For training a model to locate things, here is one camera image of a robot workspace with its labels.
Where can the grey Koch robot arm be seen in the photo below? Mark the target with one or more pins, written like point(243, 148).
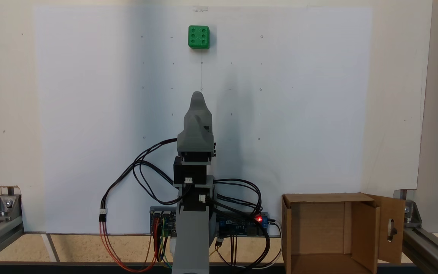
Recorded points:
point(193, 243)

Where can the green dice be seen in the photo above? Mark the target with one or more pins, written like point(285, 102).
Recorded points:
point(198, 37)

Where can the blue motor controller board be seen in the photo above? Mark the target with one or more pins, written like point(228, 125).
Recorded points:
point(158, 220)

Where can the white paper sheet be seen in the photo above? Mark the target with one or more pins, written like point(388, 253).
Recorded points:
point(89, 114)

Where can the blue power converter board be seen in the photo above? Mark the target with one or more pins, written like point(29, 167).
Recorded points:
point(242, 224)

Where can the metal corner bracket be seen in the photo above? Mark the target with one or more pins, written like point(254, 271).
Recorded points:
point(4, 207)
point(413, 215)

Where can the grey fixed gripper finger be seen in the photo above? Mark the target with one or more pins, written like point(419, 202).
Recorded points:
point(197, 112)

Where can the brown cardboard box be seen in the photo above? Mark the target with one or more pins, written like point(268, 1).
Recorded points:
point(318, 228)

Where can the black frame bar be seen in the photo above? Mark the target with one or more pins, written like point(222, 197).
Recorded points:
point(51, 268)

